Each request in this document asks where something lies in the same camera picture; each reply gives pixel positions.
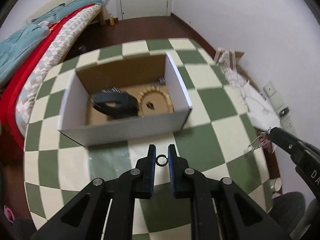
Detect grey checkered bed sheet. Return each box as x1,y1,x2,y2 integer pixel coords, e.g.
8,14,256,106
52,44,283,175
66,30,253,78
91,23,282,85
15,5,104,135

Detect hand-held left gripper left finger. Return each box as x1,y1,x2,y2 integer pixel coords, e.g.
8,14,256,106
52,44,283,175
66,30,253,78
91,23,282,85
30,144,157,240

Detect cardboard box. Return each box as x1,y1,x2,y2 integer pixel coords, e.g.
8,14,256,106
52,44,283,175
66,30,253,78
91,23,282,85
57,53,193,147

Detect large light blue blanket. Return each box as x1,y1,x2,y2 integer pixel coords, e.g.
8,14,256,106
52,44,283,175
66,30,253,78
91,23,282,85
0,24,49,88

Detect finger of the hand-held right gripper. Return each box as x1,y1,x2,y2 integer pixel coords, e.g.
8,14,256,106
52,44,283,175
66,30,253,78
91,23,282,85
269,127,320,160

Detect thin silver beaded necklace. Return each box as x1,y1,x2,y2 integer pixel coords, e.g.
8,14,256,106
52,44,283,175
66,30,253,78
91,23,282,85
247,127,274,153

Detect person's dark fleece pants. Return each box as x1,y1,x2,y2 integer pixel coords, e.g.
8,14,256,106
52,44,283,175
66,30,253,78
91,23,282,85
271,192,320,240

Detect green checkered tablecloth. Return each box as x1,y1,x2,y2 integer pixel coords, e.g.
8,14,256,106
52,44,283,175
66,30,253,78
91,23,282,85
23,38,275,240

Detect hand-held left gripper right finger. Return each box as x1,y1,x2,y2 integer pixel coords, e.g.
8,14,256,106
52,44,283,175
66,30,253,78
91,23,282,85
167,144,292,240

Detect floral fabric bag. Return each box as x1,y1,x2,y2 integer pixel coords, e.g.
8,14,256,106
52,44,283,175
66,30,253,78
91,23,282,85
215,47,248,85

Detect folded light blue blanket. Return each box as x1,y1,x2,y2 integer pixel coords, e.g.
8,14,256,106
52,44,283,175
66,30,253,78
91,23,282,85
31,0,107,23

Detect bed with red blanket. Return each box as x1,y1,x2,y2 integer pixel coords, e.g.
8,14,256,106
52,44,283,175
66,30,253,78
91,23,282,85
0,5,97,143

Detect white mug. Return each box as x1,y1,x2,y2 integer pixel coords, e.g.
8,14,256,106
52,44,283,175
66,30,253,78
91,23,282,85
271,179,282,193

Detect pink slipper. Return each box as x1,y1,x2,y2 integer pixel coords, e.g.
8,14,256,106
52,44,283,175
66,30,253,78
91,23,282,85
4,206,15,223

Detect white red-printed plastic bag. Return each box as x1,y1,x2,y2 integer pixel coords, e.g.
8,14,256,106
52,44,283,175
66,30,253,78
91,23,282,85
259,131,276,153

